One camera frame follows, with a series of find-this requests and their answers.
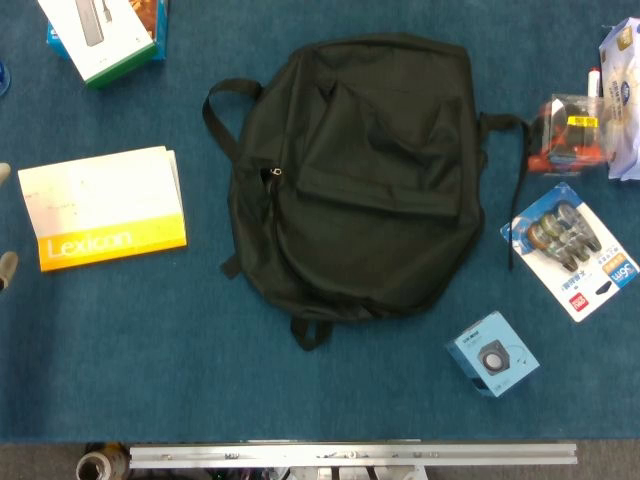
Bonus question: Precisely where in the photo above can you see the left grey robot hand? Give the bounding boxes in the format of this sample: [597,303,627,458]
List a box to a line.
[0,162,20,292]

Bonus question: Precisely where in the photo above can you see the white yellow Lexicon book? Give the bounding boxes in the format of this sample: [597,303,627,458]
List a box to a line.
[17,145,189,274]

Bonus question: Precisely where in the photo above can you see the black fabric backpack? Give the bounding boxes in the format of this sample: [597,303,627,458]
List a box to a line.
[202,32,531,352]

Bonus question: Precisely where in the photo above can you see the blue felt table cloth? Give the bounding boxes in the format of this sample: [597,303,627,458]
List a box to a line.
[0,0,640,444]

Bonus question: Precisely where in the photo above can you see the brown tape roll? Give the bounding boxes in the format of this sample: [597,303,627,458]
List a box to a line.
[75,442,126,480]

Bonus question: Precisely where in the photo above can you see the white green adapter box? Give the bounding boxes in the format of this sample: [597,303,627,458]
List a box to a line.
[37,0,157,90]

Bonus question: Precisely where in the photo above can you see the light blue speaker box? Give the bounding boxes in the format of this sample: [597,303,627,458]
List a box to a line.
[446,310,541,399]

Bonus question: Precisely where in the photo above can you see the correction tape blister pack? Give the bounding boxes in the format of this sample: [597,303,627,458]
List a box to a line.
[499,181,640,324]

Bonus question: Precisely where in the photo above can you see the clear box with orange item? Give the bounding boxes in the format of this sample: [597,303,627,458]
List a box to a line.
[525,92,614,176]

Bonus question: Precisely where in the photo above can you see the white blue plastic bag pack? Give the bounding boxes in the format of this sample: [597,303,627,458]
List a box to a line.
[598,17,640,182]

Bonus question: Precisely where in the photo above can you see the aluminium profile rail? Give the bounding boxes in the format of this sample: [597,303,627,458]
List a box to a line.
[128,442,579,470]

